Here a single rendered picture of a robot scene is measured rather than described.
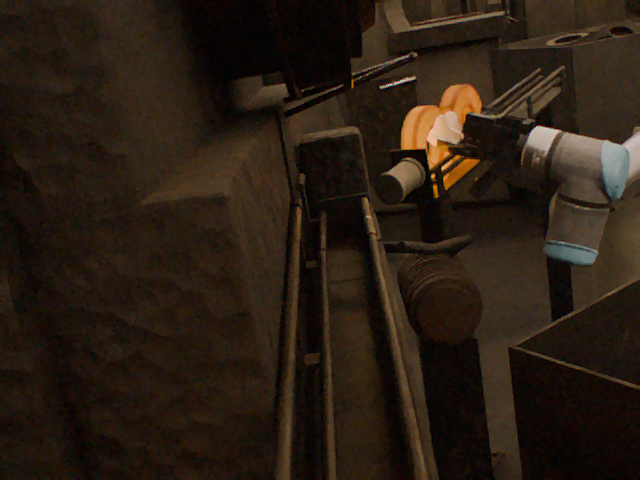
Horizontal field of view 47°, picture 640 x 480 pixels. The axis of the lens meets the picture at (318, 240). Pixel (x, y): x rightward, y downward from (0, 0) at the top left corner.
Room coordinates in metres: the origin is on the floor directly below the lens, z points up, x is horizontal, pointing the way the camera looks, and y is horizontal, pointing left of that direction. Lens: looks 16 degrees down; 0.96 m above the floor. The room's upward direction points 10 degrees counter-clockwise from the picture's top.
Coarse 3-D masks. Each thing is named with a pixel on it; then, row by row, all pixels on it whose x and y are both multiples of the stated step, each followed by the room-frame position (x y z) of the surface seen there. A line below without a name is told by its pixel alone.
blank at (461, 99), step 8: (456, 88) 1.51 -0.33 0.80; (464, 88) 1.52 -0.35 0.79; (472, 88) 1.55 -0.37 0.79; (448, 96) 1.50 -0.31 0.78; (456, 96) 1.49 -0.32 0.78; (464, 96) 1.52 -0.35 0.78; (472, 96) 1.55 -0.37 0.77; (440, 104) 1.50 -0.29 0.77; (448, 104) 1.49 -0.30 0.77; (456, 104) 1.49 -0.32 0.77; (464, 104) 1.52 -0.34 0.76; (472, 104) 1.55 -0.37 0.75; (480, 104) 1.58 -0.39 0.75; (456, 112) 1.48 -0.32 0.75; (464, 112) 1.56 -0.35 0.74; (464, 120) 1.57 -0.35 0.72
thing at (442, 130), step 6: (438, 120) 1.38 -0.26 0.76; (444, 120) 1.37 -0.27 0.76; (438, 126) 1.38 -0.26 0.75; (444, 126) 1.37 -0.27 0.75; (450, 126) 1.36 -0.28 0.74; (432, 132) 1.39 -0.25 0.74; (438, 132) 1.38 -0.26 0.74; (444, 132) 1.37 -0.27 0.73; (450, 132) 1.36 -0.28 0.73; (456, 132) 1.35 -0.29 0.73; (432, 138) 1.38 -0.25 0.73; (438, 138) 1.37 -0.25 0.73; (444, 138) 1.37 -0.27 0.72; (450, 138) 1.36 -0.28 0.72; (456, 138) 1.35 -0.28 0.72
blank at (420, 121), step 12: (420, 108) 1.40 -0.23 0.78; (432, 108) 1.42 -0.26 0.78; (408, 120) 1.38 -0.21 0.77; (420, 120) 1.37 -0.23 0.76; (432, 120) 1.41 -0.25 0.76; (408, 132) 1.37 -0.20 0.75; (420, 132) 1.37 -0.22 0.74; (408, 144) 1.36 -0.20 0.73; (420, 144) 1.36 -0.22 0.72; (432, 144) 1.45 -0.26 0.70; (432, 156) 1.44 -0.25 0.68; (444, 156) 1.43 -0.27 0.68; (444, 168) 1.42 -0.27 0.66; (444, 180) 1.42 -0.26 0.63
